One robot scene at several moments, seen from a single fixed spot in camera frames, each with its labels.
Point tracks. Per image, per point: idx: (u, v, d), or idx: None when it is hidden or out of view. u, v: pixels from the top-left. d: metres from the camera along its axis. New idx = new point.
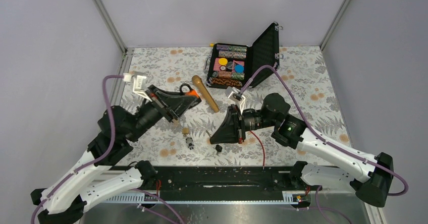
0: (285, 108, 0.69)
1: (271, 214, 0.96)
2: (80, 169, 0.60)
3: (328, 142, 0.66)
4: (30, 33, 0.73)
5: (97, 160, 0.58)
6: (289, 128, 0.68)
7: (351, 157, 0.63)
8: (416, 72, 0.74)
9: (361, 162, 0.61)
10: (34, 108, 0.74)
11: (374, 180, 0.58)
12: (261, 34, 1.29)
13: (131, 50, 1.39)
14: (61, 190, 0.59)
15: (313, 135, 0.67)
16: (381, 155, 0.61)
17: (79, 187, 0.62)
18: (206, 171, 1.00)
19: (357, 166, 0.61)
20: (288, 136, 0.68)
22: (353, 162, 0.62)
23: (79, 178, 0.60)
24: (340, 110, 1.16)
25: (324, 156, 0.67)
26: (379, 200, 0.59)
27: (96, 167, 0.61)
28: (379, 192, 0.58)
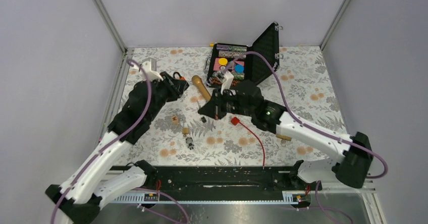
0: (256, 91, 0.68)
1: (272, 214, 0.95)
2: (105, 148, 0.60)
3: (304, 123, 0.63)
4: (31, 34, 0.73)
5: (127, 130, 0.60)
6: (268, 112, 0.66)
7: (326, 137, 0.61)
8: (416, 72, 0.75)
9: (335, 141, 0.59)
10: (33, 107, 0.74)
11: (348, 157, 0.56)
12: (261, 34, 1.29)
13: (131, 50, 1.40)
14: (88, 173, 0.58)
15: (290, 117, 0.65)
16: (360, 135, 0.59)
17: (104, 171, 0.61)
18: (206, 171, 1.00)
19: (332, 146, 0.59)
20: (264, 119, 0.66)
22: (328, 142, 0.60)
23: (104, 159, 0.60)
24: (340, 110, 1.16)
25: (302, 138, 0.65)
26: (357, 180, 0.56)
27: (121, 143, 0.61)
28: (354, 171, 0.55)
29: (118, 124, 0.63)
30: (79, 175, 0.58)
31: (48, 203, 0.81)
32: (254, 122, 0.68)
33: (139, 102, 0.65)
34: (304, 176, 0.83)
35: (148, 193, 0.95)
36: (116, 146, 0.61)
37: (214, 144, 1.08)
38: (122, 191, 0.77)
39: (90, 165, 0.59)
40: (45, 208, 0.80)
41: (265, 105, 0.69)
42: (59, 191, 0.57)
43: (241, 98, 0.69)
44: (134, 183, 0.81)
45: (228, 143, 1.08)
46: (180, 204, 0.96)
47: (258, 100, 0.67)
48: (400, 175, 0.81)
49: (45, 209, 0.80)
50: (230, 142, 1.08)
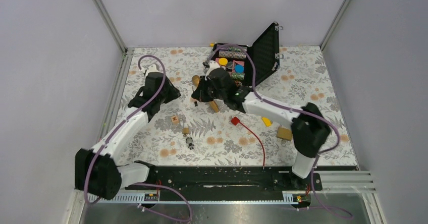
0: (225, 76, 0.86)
1: (272, 214, 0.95)
2: (130, 115, 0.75)
3: (264, 99, 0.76)
4: (31, 34, 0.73)
5: (147, 103, 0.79)
6: (237, 94, 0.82)
7: (280, 109, 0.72)
8: (416, 71, 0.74)
9: (287, 111, 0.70)
10: (33, 107, 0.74)
11: (296, 123, 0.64)
12: (261, 34, 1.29)
13: (131, 50, 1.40)
14: (119, 133, 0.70)
15: (253, 96, 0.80)
16: (310, 106, 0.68)
17: (128, 136, 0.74)
18: (206, 171, 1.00)
19: (283, 114, 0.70)
20: (234, 99, 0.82)
22: (281, 112, 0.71)
23: (130, 124, 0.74)
24: (340, 110, 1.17)
25: (264, 113, 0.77)
26: (310, 146, 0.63)
27: (143, 113, 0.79)
28: (304, 135, 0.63)
29: (137, 101, 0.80)
30: (111, 136, 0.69)
31: (48, 203, 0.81)
32: (226, 101, 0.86)
33: (153, 84, 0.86)
34: (295, 166, 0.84)
35: (148, 193, 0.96)
36: (140, 115, 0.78)
37: (214, 144, 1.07)
38: (130, 180, 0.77)
39: (119, 129, 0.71)
40: (45, 208, 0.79)
41: (234, 88, 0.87)
42: (91, 152, 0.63)
43: (216, 82, 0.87)
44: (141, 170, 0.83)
45: (228, 143, 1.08)
46: (180, 203, 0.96)
47: (228, 83, 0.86)
48: (400, 175, 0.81)
49: (45, 209, 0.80)
50: (230, 142, 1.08)
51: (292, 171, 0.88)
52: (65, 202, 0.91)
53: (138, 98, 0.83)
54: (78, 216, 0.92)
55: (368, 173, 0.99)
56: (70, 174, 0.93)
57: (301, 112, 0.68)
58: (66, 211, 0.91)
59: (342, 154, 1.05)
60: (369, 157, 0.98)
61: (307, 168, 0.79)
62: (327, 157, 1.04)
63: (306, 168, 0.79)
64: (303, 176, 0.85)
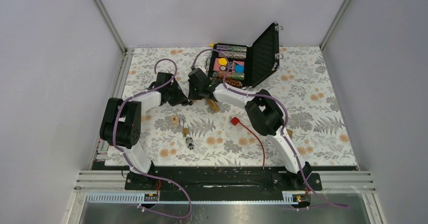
0: (200, 72, 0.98)
1: (272, 214, 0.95)
2: (153, 90, 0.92)
3: (229, 88, 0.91)
4: (30, 34, 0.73)
5: (161, 86, 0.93)
6: (210, 85, 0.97)
7: (239, 95, 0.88)
8: (416, 71, 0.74)
9: (245, 96, 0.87)
10: (33, 107, 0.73)
11: (249, 105, 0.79)
12: (261, 34, 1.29)
13: (131, 50, 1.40)
14: (144, 96, 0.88)
15: (222, 86, 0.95)
16: (263, 91, 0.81)
17: (146, 104, 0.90)
18: (206, 171, 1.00)
19: (242, 99, 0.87)
20: (208, 89, 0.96)
22: (240, 97, 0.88)
23: (153, 94, 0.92)
24: (340, 110, 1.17)
25: (231, 99, 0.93)
26: (261, 125, 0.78)
27: (160, 94, 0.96)
28: (256, 115, 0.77)
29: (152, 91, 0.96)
30: (138, 95, 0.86)
31: (48, 203, 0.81)
32: (201, 93, 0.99)
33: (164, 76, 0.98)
34: (285, 162, 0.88)
35: (148, 193, 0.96)
36: (156, 93, 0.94)
37: (214, 144, 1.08)
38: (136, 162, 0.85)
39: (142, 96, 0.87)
40: (45, 209, 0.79)
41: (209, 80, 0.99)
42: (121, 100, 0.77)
43: (194, 79, 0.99)
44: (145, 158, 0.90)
45: (228, 143, 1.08)
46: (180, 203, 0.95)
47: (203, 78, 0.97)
48: (400, 175, 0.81)
49: (45, 209, 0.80)
50: (230, 142, 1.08)
51: (288, 170, 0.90)
52: (65, 202, 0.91)
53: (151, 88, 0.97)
54: (78, 216, 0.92)
55: (368, 173, 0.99)
56: (70, 173, 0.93)
57: (255, 97, 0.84)
58: (66, 211, 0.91)
59: (342, 154, 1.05)
60: (369, 157, 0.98)
61: (292, 158, 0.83)
62: (326, 157, 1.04)
63: (290, 159, 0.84)
64: (296, 171, 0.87)
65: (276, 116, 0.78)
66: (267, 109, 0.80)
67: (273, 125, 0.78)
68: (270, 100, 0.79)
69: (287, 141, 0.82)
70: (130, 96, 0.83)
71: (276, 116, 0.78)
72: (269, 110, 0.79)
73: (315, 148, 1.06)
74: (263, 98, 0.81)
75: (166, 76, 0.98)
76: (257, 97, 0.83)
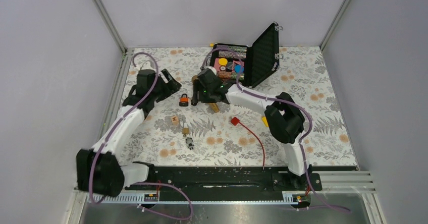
0: (210, 73, 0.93)
1: (272, 214, 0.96)
2: (127, 113, 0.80)
3: (244, 90, 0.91)
4: (30, 33, 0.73)
5: (141, 100, 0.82)
6: (222, 86, 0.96)
7: (257, 98, 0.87)
8: (416, 72, 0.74)
9: (263, 100, 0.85)
10: (32, 106, 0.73)
11: (270, 110, 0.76)
12: (261, 34, 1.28)
13: (131, 50, 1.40)
14: (118, 131, 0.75)
15: (236, 87, 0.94)
16: (284, 95, 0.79)
17: (125, 135, 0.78)
18: (206, 171, 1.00)
19: (260, 103, 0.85)
20: (220, 90, 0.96)
22: (258, 101, 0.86)
23: (127, 122, 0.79)
24: (340, 110, 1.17)
25: (245, 101, 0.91)
26: (282, 131, 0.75)
27: (140, 110, 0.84)
28: (277, 120, 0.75)
29: (131, 102, 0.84)
30: (110, 135, 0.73)
31: (48, 203, 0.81)
32: (211, 94, 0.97)
33: (145, 81, 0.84)
34: (290, 164, 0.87)
35: (148, 193, 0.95)
36: (136, 112, 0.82)
37: (214, 144, 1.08)
38: (129, 180, 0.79)
39: (117, 126, 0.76)
40: (45, 209, 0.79)
41: (219, 80, 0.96)
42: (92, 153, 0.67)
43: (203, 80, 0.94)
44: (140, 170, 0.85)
45: (228, 143, 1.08)
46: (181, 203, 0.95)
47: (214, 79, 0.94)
48: (400, 175, 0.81)
49: (45, 209, 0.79)
50: (230, 142, 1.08)
51: (291, 171, 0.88)
52: (65, 202, 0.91)
53: (132, 97, 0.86)
54: (78, 216, 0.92)
55: (368, 173, 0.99)
56: (69, 174, 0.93)
57: (275, 101, 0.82)
58: (66, 211, 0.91)
59: (342, 155, 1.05)
60: (369, 156, 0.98)
61: (299, 162, 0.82)
62: (326, 157, 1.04)
63: (298, 163, 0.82)
64: (299, 175, 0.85)
65: (297, 121, 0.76)
66: (287, 114, 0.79)
67: (295, 131, 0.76)
68: (291, 105, 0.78)
69: (302, 147, 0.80)
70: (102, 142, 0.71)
71: (298, 121, 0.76)
72: (291, 115, 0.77)
73: (315, 148, 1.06)
74: (283, 102, 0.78)
75: (148, 81, 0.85)
76: (276, 101, 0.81)
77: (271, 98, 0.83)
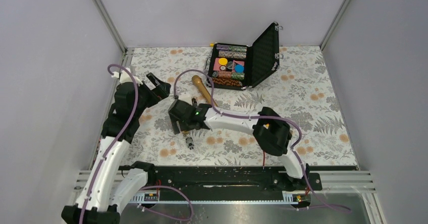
0: (180, 104, 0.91)
1: (272, 213, 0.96)
2: (107, 152, 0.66)
3: (222, 113, 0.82)
4: (31, 33, 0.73)
5: (122, 130, 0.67)
6: (198, 112, 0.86)
7: (240, 119, 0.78)
8: (416, 71, 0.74)
9: (247, 120, 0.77)
10: (33, 106, 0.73)
11: (257, 129, 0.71)
12: (261, 35, 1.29)
13: (131, 50, 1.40)
14: (100, 179, 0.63)
15: (213, 111, 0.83)
16: (265, 109, 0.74)
17: (112, 175, 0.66)
18: (206, 171, 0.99)
19: (245, 124, 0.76)
20: (196, 117, 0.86)
22: (242, 121, 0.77)
23: (110, 162, 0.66)
24: (340, 110, 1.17)
25: (228, 125, 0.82)
26: (274, 147, 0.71)
27: (122, 142, 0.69)
28: (268, 137, 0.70)
29: (111, 128, 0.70)
30: (92, 184, 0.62)
31: (48, 203, 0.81)
32: (188, 123, 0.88)
33: (124, 101, 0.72)
34: (287, 169, 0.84)
35: (148, 193, 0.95)
36: (117, 146, 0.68)
37: (214, 144, 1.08)
38: (130, 196, 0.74)
39: (99, 170, 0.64)
40: (45, 208, 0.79)
41: (192, 107, 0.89)
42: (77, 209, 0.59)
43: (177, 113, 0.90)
44: (139, 182, 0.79)
45: (228, 143, 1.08)
46: (182, 203, 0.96)
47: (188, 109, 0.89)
48: (401, 175, 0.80)
49: (45, 209, 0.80)
50: (230, 142, 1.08)
51: (290, 176, 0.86)
52: (65, 201, 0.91)
53: (112, 118, 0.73)
54: None
55: (368, 173, 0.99)
56: (69, 173, 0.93)
57: (259, 118, 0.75)
58: None
59: (342, 154, 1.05)
60: (369, 156, 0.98)
61: (297, 167, 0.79)
62: (326, 157, 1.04)
63: (295, 168, 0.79)
64: (300, 177, 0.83)
65: (284, 132, 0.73)
66: (273, 127, 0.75)
67: (284, 143, 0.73)
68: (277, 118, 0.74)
69: (296, 153, 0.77)
70: (86, 198, 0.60)
71: (285, 131, 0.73)
72: (277, 126, 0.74)
73: (315, 148, 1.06)
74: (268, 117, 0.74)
75: (128, 100, 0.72)
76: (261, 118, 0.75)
77: (255, 115, 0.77)
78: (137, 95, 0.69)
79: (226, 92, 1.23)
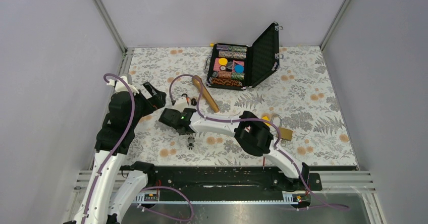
0: (168, 111, 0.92)
1: (272, 213, 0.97)
2: (102, 168, 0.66)
3: (207, 116, 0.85)
4: (30, 33, 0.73)
5: (116, 146, 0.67)
6: (182, 117, 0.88)
7: (223, 122, 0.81)
8: (416, 71, 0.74)
9: (229, 123, 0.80)
10: (33, 106, 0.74)
11: (237, 132, 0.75)
12: (261, 34, 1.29)
13: (131, 50, 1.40)
14: (97, 195, 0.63)
15: (198, 115, 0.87)
16: (246, 113, 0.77)
17: (109, 188, 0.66)
18: (206, 171, 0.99)
19: (226, 127, 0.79)
20: (181, 122, 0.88)
22: (224, 125, 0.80)
23: (105, 177, 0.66)
24: (340, 110, 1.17)
25: (212, 128, 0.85)
26: (255, 148, 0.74)
27: (116, 156, 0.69)
28: (249, 141, 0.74)
29: (105, 140, 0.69)
30: (89, 202, 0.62)
31: (48, 203, 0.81)
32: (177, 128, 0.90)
33: (120, 110, 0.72)
34: (283, 170, 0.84)
35: (148, 193, 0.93)
36: (112, 160, 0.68)
37: (214, 144, 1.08)
38: (130, 200, 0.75)
39: (95, 186, 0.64)
40: (45, 209, 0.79)
41: (179, 113, 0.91)
42: None
43: (165, 121, 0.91)
44: (139, 186, 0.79)
45: (228, 143, 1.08)
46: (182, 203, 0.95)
47: (175, 116, 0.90)
48: (400, 175, 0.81)
49: (45, 210, 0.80)
50: (230, 142, 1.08)
51: (289, 177, 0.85)
52: (65, 202, 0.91)
53: (106, 129, 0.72)
54: None
55: (368, 173, 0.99)
56: (69, 174, 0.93)
57: (240, 121, 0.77)
58: (66, 211, 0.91)
59: (342, 154, 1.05)
60: (369, 156, 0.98)
61: (289, 167, 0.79)
62: (327, 157, 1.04)
63: (287, 167, 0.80)
64: (297, 177, 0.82)
65: (265, 133, 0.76)
66: (254, 129, 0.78)
67: (265, 144, 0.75)
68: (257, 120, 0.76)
69: (282, 152, 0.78)
70: (83, 215, 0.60)
71: (265, 133, 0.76)
72: (257, 128, 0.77)
73: (315, 148, 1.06)
74: (249, 120, 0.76)
75: (123, 109, 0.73)
76: (242, 121, 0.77)
77: (236, 118, 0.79)
78: (134, 107, 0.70)
79: (226, 92, 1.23)
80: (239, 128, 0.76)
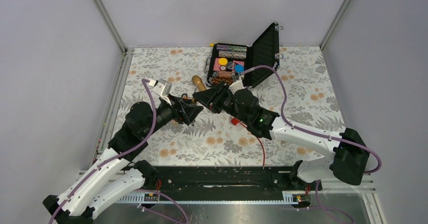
0: (254, 100, 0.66)
1: (272, 214, 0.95)
2: (103, 164, 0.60)
3: (295, 126, 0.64)
4: (31, 33, 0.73)
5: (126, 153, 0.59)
6: (261, 120, 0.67)
7: (316, 136, 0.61)
8: (416, 71, 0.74)
9: (326, 139, 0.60)
10: (32, 105, 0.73)
11: (338, 154, 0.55)
12: (261, 34, 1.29)
13: (131, 50, 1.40)
14: (85, 186, 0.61)
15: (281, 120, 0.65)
16: (349, 130, 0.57)
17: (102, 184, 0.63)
18: (206, 171, 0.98)
19: (322, 144, 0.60)
20: (260, 126, 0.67)
22: (318, 140, 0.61)
23: (102, 174, 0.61)
24: (340, 110, 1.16)
25: (294, 141, 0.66)
26: (354, 176, 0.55)
27: (120, 161, 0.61)
28: (349, 166, 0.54)
29: (119, 141, 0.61)
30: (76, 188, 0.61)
31: None
32: (250, 128, 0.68)
33: (135, 126, 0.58)
34: (303, 170, 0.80)
35: (148, 193, 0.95)
36: (116, 162, 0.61)
37: (214, 144, 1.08)
38: (117, 199, 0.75)
39: (89, 178, 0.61)
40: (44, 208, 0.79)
41: (260, 111, 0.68)
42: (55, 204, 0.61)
43: (241, 108, 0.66)
44: (131, 187, 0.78)
45: (228, 143, 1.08)
46: (178, 203, 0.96)
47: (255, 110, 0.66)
48: (400, 175, 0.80)
49: (44, 209, 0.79)
50: (230, 142, 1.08)
51: (293, 174, 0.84)
52: None
53: None
54: None
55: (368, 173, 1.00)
56: (69, 173, 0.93)
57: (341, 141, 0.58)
58: None
59: None
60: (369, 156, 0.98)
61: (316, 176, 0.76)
62: None
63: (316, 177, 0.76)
64: (308, 181, 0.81)
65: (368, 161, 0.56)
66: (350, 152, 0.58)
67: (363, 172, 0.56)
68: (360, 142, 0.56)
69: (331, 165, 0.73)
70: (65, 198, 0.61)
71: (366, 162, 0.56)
72: (355, 150, 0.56)
73: None
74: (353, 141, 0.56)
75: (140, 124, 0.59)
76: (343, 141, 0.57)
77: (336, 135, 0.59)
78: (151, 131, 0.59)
79: None
80: (339, 149, 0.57)
